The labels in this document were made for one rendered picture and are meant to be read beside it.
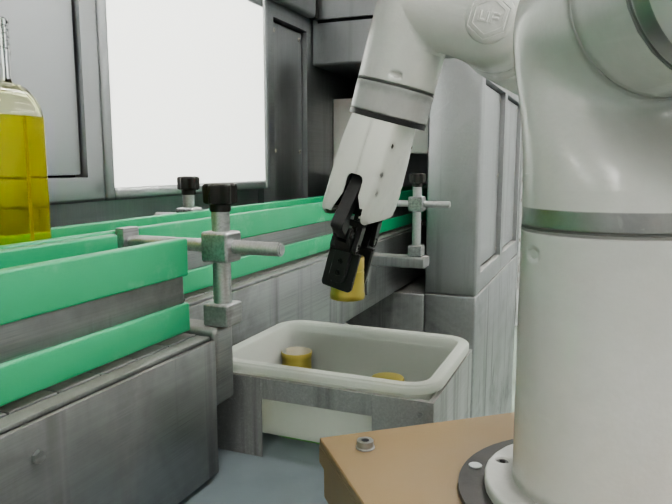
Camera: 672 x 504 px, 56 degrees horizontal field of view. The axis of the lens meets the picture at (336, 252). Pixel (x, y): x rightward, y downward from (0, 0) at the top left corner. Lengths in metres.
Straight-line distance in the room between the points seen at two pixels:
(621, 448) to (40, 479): 0.33
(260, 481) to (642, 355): 0.37
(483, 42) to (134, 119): 0.50
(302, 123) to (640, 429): 1.17
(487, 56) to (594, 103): 0.23
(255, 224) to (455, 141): 0.62
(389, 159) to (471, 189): 0.75
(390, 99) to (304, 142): 0.85
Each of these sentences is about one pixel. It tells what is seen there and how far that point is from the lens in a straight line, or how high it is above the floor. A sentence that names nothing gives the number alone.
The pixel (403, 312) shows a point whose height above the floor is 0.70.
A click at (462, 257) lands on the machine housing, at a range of 1.35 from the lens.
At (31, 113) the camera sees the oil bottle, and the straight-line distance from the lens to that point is 0.58.
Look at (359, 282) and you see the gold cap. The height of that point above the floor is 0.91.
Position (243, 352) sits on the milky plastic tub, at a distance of 0.67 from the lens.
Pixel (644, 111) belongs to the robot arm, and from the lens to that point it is 0.35.
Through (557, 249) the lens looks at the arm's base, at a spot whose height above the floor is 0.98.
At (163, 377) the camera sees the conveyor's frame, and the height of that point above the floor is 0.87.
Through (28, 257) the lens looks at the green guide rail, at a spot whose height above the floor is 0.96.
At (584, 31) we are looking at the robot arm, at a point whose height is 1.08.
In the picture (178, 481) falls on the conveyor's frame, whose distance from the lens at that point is 0.55.
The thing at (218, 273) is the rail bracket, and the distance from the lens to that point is 0.56.
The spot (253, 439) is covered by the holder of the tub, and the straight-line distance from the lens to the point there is 0.64.
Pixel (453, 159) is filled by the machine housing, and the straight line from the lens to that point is 1.34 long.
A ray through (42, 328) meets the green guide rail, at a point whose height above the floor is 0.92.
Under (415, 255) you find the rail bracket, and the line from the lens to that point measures 1.15.
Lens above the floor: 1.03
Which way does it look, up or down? 8 degrees down
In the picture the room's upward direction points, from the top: straight up
